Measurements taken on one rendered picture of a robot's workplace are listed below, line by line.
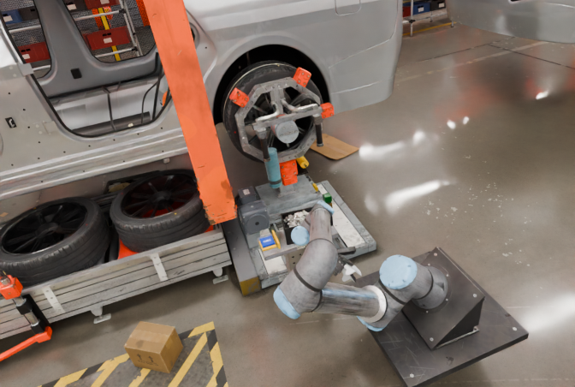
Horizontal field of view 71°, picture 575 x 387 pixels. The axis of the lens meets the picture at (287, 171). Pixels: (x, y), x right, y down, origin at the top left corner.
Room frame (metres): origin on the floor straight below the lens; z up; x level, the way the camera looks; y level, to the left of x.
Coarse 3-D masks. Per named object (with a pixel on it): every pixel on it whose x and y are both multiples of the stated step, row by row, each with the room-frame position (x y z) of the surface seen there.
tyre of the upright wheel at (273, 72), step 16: (256, 64) 2.57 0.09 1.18; (272, 64) 2.51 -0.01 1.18; (288, 64) 2.60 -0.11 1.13; (240, 80) 2.43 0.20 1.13; (256, 80) 2.38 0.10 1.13; (224, 96) 2.51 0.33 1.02; (320, 96) 2.47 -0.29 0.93; (224, 112) 2.42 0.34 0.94; (240, 144) 2.33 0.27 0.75; (256, 160) 2.35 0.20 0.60
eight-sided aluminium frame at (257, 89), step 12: (264, 84) 2.34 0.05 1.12; (276, 84) 2.32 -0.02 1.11; (288, 84) 2.33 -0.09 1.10; (252, 96) 2.28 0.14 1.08; (312, 96) 2.38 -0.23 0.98; (240, 108) 2.30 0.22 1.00; (240, 120) 2.26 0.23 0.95; (240, 132) 2.26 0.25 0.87; (312, 132) 2.38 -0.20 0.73; (300, 144) 2.39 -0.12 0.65; (288, 156) 2.32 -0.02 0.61; (300, 156) 2.34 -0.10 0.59
